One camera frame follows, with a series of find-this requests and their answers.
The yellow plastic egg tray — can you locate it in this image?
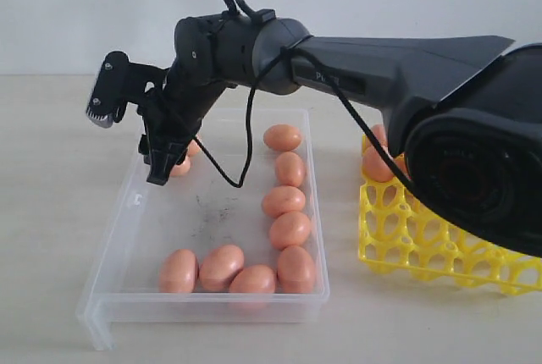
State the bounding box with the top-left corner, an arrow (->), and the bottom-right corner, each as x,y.
357,133 -> 542,296

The clear plastic tray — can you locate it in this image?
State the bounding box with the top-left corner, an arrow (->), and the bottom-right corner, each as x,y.
76,108 -> 329,350

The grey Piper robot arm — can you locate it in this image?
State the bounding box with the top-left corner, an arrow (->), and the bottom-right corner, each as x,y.
124,14 -> 541,256

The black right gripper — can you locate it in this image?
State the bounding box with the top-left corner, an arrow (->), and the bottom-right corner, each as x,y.
129,63 -> 224,185

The brown egg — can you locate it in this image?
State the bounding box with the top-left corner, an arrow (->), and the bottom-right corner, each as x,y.
186,140 -> 201,157
274,152 -> 306,187
229,264 -> 276,294
169,156 -> 191,178
158,249 -> 199,293
268,211 -> 312,250
261,185 -> 306,218
362,146 -> 410,183
277,245 -> 316,294
263,124 -> 302,152
199,244 -> 245,292

